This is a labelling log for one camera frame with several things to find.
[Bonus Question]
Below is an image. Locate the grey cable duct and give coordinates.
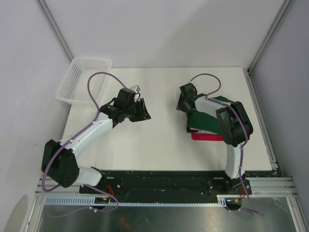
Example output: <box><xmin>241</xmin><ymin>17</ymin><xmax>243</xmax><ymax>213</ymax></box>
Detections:
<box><xmin>44</xmin><ymin>195</ymin><xmax>240</xmax><ymax>207</ymax></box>

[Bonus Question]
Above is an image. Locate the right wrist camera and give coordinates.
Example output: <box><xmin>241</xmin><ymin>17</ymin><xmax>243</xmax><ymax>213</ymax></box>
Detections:
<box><xmin>180</xmin><ymin>83</ymin><xmax>204</xmax><ymax>99</ymax></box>

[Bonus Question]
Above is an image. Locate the aluminium frame post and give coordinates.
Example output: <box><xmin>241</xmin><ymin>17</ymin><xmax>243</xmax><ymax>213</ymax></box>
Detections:
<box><xmin>36</xmin><ymin>0</ymin><xmax>74</xmax><ymax>61</ymax></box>
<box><xmin>247</xmin><ymin>0</ymin><xmax>294</xmax><ymax>73</ymax></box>

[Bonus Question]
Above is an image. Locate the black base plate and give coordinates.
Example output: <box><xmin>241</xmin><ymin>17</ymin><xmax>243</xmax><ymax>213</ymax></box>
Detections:
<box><xmin>79</xmin><ymin>170</ymin><xmax>252</xmax><ymax>203</ymax></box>

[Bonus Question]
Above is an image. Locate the pink t shirt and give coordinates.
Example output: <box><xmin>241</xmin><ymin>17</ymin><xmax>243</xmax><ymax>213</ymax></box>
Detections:
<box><xmin>196</xmin><ymin>130</ymin><xmax>218</xmax><ymax>135</ymax></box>

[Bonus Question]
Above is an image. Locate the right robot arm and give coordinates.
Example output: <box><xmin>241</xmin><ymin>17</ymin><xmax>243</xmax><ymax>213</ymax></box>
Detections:
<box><xmin>176</xmin><ymin>93</ymin><xmax>253</xmax><ymax>194</ymax></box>

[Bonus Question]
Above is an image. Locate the black t shirt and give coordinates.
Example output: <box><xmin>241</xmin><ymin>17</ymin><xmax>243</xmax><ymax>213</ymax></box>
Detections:
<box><xmin>186</xmin><ymin>114</ymin><xmax>193</xmax><ymax>133</ymax></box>

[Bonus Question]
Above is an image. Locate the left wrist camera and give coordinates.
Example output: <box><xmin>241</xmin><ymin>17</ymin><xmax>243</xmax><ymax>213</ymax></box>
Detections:
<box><xmin>115</xmin><ymin>85</ymin><xmax>140</xmax><ymax>107</ymax></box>

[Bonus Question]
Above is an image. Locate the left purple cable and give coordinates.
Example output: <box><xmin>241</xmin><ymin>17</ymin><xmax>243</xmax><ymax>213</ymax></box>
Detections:
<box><xmin>42</xmin><ymin>72</ymin><xmax>135</xmax><ymax>218</ymax></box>

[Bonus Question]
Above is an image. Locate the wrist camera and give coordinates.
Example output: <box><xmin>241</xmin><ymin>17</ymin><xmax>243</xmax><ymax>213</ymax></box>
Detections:
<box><xmin>115</xmin><ymin>85</ymin><xmax>140</xmax><ymax>107</ymax></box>
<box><xmin>180</xmin><ymin>83</ymin><xmax>204</xmax><ymax>99</ymax></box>

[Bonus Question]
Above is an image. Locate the right aluminium frame post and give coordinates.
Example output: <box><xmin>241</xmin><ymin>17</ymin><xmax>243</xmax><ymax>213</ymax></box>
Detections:
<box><xmin>247</xmin><ymin>0</ymin><xmax>294</xmax><ymax>73</ymax></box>

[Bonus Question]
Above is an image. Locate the white plastic basket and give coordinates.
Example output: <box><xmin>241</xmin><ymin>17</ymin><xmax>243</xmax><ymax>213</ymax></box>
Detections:
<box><xmin>55</xmin><ymin>57</ymin><xmax>112</xmax><ymax>104</ymax></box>

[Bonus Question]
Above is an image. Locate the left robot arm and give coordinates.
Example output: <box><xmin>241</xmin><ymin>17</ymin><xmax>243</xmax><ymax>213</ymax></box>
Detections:
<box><xmin>42</xmin><ymin>98</ymin><xmax>151</xmax><ymax>193</ymax></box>

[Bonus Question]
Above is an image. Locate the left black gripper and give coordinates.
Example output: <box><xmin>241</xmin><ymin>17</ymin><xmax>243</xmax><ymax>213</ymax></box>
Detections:
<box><xmin>124</xmin><ymin>98</ymin><xmax>151</xmax><ymax>122</ymax></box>

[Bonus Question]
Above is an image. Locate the left aluminium frame post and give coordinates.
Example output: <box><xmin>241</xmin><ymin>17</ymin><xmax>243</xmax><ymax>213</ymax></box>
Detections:
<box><xmin>36</xmin><ymin>0</ymin><xmax>74</xmax><ymax>61</ymax></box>

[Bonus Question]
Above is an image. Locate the green t shirt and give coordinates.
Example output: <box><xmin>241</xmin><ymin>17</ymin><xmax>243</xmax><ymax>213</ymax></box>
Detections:
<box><xmin>191</xmin><ymin>97</ymin><xmax>223</xmax><ymax>134</ymax></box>

